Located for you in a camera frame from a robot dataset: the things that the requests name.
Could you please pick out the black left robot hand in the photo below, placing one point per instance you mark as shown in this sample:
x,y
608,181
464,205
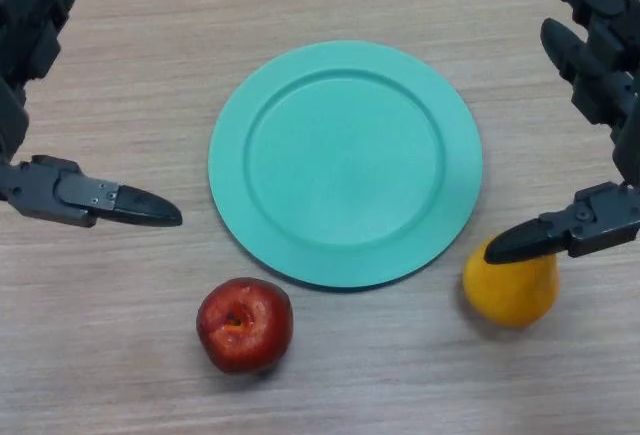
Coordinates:
x,y
30,30

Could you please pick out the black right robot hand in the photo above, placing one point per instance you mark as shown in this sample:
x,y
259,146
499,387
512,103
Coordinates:
x,y
600,75

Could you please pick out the red apple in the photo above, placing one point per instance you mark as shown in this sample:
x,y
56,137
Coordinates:
x,y
245,325

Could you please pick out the green round plate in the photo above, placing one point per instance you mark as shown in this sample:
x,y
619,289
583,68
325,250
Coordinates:
x,y
345,165

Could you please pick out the yellow pear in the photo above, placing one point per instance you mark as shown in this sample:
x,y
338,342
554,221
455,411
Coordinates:
x,y
510,290

